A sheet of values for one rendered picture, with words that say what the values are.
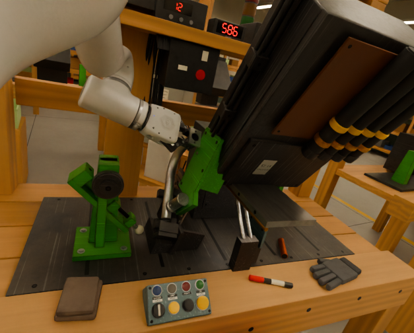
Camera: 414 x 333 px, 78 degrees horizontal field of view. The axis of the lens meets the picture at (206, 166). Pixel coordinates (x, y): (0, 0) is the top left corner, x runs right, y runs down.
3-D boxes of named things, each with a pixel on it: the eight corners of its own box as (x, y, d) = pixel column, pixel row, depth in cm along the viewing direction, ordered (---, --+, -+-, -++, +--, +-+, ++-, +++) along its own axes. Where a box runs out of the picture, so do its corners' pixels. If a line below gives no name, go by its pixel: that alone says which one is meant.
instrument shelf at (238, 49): (328, 77, 103) (331, 67, 101) (78, 12, 67) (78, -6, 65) (289, 71, 124) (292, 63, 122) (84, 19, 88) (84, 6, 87)
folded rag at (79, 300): (67, 283, 61) (67, 273, 60) (102, 283, 63) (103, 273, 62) (53, 323, 52) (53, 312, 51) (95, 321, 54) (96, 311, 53)
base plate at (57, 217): (352, 258, 99) (355, 253, 99) (5, 302, 56) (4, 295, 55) (287, 201, 135) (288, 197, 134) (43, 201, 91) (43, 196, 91)
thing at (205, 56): (211, 96, 90) (221, 49, 85) (164, 87, 83) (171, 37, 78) (200, 90, 100) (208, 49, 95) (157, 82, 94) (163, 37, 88)
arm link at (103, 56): (82, -44, 47) (107, 76, 74) (51, 12, 40) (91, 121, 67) (132, -31, 48) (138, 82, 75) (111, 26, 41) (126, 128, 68)
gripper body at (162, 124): (142, 126, 65) (179, 143, 71) (150, 94, 70) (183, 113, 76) (131, 137, 71) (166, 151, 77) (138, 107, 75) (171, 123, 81)
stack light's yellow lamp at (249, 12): (256, 18, 97) (259, 5, 96) (245, 14, 95) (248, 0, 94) (250, 20, 101) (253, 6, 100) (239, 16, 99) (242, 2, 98)
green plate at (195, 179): (211, 210, 77) (245, 149, 72) (187, 204, 73) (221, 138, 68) (199, 191, 87) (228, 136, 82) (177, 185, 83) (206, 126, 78)
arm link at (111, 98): (131, 105, 74) (123, 131, 71) (84, 82, 68) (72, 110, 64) (143, 90, 68) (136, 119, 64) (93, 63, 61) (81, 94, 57)
